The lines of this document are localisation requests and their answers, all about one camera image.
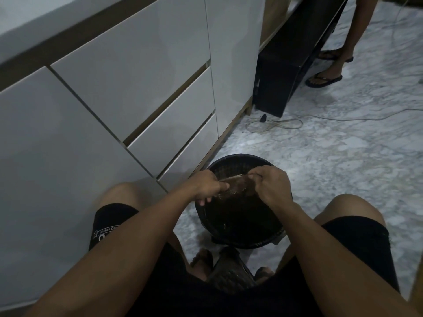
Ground person's right hand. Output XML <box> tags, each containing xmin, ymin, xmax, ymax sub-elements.
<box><xmin>248</xmin><ymin>165</ymin><xmax>293</xmax><ymax>210</ymax></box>

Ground person's left hand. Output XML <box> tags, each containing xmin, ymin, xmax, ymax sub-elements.
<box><xmin>186</xmin><ymin>170</ymin><xmax>230</xmax><ymax>205</ymax></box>

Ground person's left forearm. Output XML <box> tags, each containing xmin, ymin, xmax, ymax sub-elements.
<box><xmin>25</xmin><ymin>189</ymin><xmax>205</xmax><ymax>317</ymax></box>

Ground person's right forearm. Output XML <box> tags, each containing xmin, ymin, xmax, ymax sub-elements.
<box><xmin>274</xmin><ymin>201</ymin><xmax>420</xmax><ymax>317</ymax></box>

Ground person's left foot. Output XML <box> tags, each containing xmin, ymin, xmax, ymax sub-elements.
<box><xmin>190</xmin><ymin>249</ymin><xmax>214</xmax><ymax>281</ymax></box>

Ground person's foot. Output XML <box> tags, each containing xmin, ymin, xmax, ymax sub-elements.
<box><xmin>254</xmin><ymin>267</ymin><xmax>275</xmax><ymax>285</ymax></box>
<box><xmin>190</xmin><ymin>249</ymin><xmax>214</xmax><ymax>281</ymax></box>

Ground person's right leg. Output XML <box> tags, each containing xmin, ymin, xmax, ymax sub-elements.
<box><xmin>314</xmin><ymin>194</ymin><xmax>387</xmax><ymax>227</ymax></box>

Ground person's leg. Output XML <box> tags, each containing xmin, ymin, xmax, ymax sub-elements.
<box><xmin>100</xmin><ymin>182</ymin><xmax>150</xmax><ymax>212</ymax></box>
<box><xmin>314</xmin><ymin>194</ymin><xmax>387</xmax><ymax>227</ymax></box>

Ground person's left leg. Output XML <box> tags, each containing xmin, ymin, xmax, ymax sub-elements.
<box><xmin>100</xmin><ymin>182</ymin><xmax>150</xmax><ymax>212</ymax></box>

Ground person's right foot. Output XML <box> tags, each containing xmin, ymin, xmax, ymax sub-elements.
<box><xmin>254</xmin><ymin>267</ymin><xmax>275</xmax><ymax>285</ymax></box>

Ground person's black shorts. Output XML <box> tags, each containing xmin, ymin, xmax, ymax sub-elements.
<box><xmin>88</xmin><ymin>203</ymin><xmax>401</xmax><ymax>317</ymax></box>

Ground black round trash bin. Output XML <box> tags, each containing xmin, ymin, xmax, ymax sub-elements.
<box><xmin>195</xmin><ymin>154</ymin><xmax>293</xmax><ymax>250</ymax></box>

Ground dark lattice plastic lid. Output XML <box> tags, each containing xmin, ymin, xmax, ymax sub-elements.
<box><xmin>206</xmin><ymin>246</ymin><xmax>256</xmax><ymax>293</ymax></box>

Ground black low tv bench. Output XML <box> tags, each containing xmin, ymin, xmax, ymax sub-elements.
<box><xmin>253</xmin><ymin>0</ymin><xmax>350</xmax><ymax>118</ymax></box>

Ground narrow white cabinet door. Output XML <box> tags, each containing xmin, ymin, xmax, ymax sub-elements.
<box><xmin>204</xmin><ymin>0</ymin><xmax>267</xmax><ymax>138</ymax></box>

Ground tall white drawer front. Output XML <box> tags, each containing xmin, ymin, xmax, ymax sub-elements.
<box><xmin>51</xmin><ymin>0</ymin><xmax>212</xmax><ymax>142</ymax></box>

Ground wide white cabinet door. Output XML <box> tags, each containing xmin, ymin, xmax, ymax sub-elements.
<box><xmin>0</xmin><ymin>66</ymin><xmax>168</xmax><ymax>311</ymax></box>

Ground white drawer cabinet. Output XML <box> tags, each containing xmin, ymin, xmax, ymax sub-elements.
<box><xmin>0</xmin><ymin>0</ymin><xmax>267</xmax><ymax>313</ymax></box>

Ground white floor cable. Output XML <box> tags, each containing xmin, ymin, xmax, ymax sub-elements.
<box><xmin>246</xmin><ymin>108</ymin><xmax>423</xmax><ymax>131</ymax></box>

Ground white hanging cable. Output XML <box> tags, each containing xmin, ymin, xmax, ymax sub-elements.
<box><xmin>390</xmin><ymin>0</ymin><xmax>414</xmax><ymax>44</ymax></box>

